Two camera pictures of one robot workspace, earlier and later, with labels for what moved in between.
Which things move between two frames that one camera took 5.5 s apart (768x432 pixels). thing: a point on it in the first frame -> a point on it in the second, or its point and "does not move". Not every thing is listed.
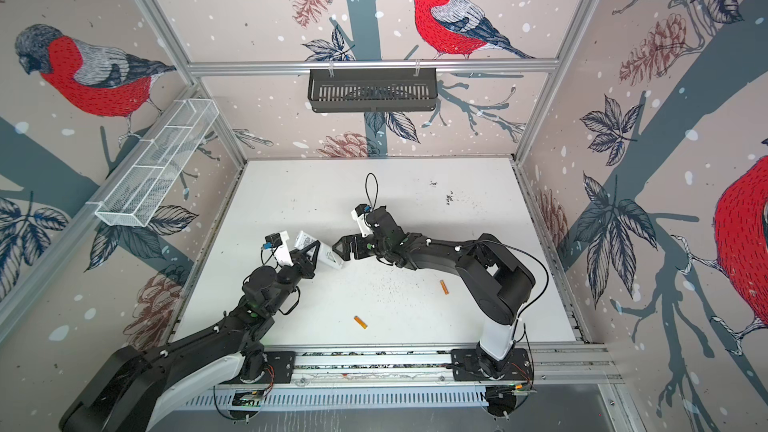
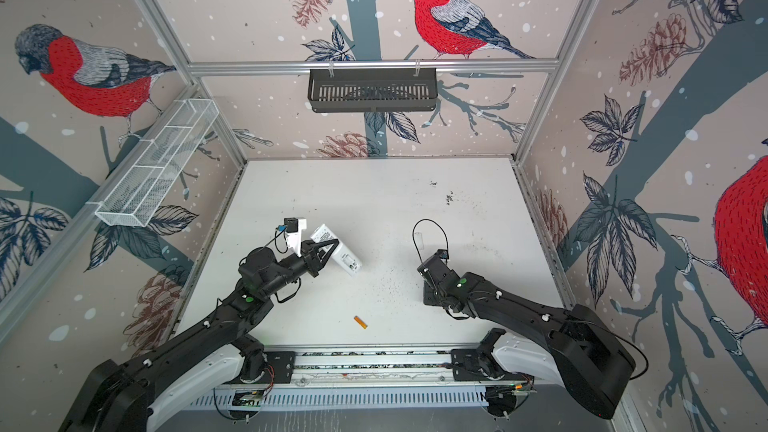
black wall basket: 372,92 does not move
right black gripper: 363,251 -> 427,296
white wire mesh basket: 139,183 does not move
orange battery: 364,325 does not move
